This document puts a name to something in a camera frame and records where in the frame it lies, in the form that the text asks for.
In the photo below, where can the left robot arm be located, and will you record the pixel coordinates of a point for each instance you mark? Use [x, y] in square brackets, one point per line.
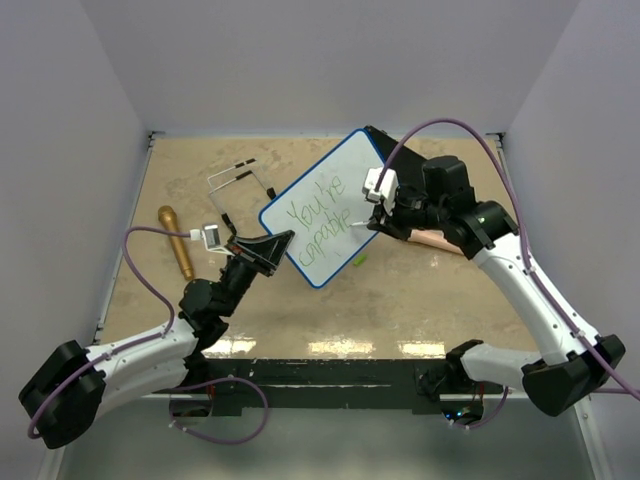
[76, 384]

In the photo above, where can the pink microphone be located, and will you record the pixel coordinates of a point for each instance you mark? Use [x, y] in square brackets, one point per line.
[433, 239]

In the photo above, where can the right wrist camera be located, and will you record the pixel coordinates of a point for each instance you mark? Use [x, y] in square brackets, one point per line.
[380, 187]

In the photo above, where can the black hard case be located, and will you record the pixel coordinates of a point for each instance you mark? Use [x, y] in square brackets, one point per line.
[407, 163]

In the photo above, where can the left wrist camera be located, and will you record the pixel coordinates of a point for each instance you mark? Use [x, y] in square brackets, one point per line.
[211, 236]

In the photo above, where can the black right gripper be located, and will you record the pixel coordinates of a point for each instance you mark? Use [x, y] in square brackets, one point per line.
[391, 225]

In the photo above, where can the gold microphone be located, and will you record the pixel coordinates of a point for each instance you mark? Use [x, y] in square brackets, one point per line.
[169, 221]

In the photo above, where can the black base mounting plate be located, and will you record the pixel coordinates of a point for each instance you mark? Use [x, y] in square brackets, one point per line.
[357, 384]

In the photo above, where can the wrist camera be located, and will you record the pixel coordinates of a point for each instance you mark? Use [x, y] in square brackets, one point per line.
[211, 236]
[380, 187]

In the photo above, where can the wire whiteboard stand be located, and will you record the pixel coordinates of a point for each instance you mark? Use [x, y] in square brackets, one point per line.
[228, 186]

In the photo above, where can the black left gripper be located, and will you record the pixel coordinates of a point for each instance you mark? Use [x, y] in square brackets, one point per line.
[274, 246]

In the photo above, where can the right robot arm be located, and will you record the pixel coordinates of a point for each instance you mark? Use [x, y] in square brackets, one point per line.
[572, 359]

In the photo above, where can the blue framed whiteboard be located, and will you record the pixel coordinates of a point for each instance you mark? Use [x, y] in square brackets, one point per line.
[323, 207]

